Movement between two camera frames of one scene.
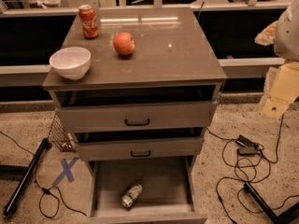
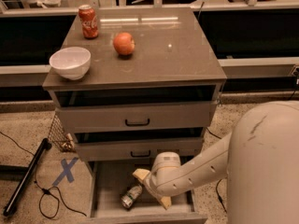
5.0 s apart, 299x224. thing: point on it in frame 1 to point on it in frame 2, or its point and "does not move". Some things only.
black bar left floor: [26, 177] does not move
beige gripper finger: [266, 37] to [163, 161]
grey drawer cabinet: [139, 113] does not move
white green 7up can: [131, 196] does not move
